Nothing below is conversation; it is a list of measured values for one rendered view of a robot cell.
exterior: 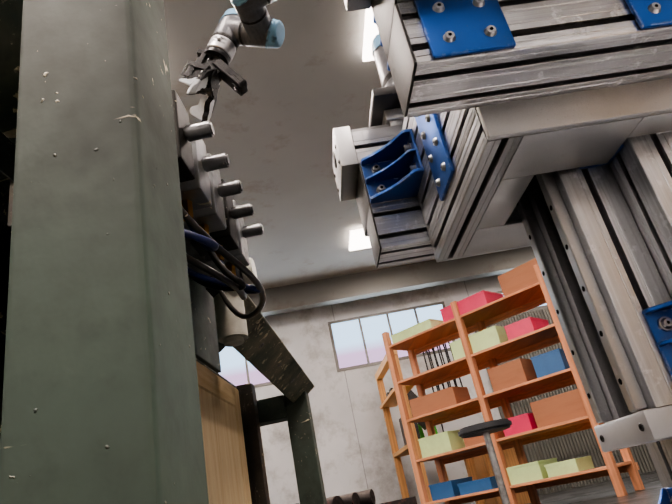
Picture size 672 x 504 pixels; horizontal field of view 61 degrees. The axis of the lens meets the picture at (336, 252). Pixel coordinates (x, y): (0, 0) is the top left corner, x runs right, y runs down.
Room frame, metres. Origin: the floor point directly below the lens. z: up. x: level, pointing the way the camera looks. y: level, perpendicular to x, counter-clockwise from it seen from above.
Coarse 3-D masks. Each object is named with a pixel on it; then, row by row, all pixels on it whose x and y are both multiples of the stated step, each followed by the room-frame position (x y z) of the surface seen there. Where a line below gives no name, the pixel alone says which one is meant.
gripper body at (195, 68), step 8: (208, 48) 1.15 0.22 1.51; (216, 48) 1.15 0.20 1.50; (200, 56) 1.16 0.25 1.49; (208, 56) 1.17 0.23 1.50; (216, 56) 1.17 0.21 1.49; (224, 56) 1.16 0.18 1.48; (192, 64) 1.14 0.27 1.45; (200, 64) 1.14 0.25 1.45; (208, 64) 1.17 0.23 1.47; (184, 72) 1.14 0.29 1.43; (192, 72) 1.15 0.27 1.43; (200, 72) 1.15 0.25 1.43; (216, 72) 1.16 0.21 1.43; (216, 80) 1.18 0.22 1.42; (208, 88) 1.17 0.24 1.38; (216, 88) 1.20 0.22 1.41
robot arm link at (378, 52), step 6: (378, 36) 0.96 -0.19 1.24; (372, 42) 0.98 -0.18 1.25; (378, 42) 0.96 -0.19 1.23; (372, 48) 0.99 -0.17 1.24; (378, 48) 0.97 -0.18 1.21; (372, 54) 1.00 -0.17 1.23; (378, 54) 0.97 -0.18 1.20; (384, 54) 0.96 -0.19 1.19; (378, 60) 0.98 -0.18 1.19; (384, 60) 0.96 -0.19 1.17; (378, 66) 0.99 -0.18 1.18; (384, 66) 0.97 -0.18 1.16; (378, 72) 1.00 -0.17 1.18; (384, 72) 0.97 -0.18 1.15; (384, 78) 0.98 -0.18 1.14
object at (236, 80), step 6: (216, 60) 1.16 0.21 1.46; (216, 66) 1.16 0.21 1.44; (222, 66) 1.16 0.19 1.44; (228, 66) 1.16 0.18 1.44; (222, 72) 1.16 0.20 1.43; (228, 72) 1.16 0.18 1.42; (234, 72) 1.16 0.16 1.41; (222, 78) 1.19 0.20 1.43; (228, 78) 1.17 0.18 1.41; (234, 78) 1.16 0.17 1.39; (240, 78) 1.16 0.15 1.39; (228, 84) 1.20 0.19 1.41; (234, 84) 1.17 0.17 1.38; (240, 84) 1.16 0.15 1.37; (246, 84) 1.17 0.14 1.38; (240, 90) 1.18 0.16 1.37; (246, 90) 1.19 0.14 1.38
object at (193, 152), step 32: (192, 128) 0.49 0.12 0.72; (192, 160) 0.51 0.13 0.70; (224, 160) 0.55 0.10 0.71; (192, 192) 0.54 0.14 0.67; (224, 192) 0.62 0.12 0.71; (192, 224) 0.51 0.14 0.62; (224, 224) 0.63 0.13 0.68; (256, 224) 0.74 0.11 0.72; (192, 256) 0.75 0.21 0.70; (224, 256) 0.56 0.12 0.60; (192, 288) 0.81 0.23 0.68; (224, 288) 0.65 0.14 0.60; (256, 288) 0.65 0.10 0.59; (192, 320) 0.80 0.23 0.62; (224, 320) 0.86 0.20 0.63
